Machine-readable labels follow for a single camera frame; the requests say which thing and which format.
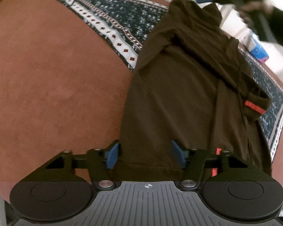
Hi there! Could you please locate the dark brown garment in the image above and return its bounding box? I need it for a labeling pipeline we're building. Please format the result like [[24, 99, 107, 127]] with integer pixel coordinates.
[[112, 0, 271, 181]]

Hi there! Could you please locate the person's right forearm black sleeve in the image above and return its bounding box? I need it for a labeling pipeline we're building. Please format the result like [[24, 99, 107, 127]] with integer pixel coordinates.
[[263, 3, 283, 46]]

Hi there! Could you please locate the person's right hand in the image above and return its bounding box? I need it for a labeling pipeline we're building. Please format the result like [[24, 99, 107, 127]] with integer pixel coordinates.
[[237, 1, 275, 24]]

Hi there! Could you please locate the blue white tissue pack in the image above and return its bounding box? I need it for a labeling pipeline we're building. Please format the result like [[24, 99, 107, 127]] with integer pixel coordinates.
[[242, 34, 269, 64]]

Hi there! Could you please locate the rust brown bed sheet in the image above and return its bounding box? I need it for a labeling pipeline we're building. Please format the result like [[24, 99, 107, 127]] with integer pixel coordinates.
[[0, 0, 283, 199]]

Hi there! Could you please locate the patterned navy white rug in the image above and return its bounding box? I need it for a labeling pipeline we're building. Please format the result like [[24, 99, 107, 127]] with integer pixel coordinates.
[[58, 0, 283, 158]]

